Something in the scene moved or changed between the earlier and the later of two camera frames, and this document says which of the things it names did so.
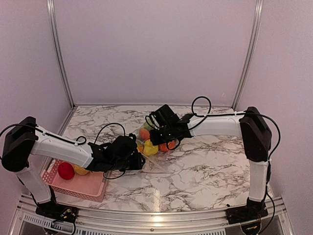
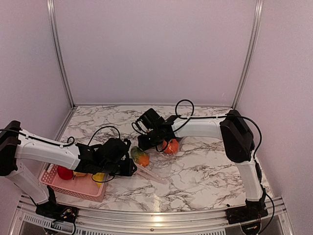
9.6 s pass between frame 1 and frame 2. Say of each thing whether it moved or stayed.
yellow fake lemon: moved
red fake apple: stayed
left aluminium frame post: stayed
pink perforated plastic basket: stayed
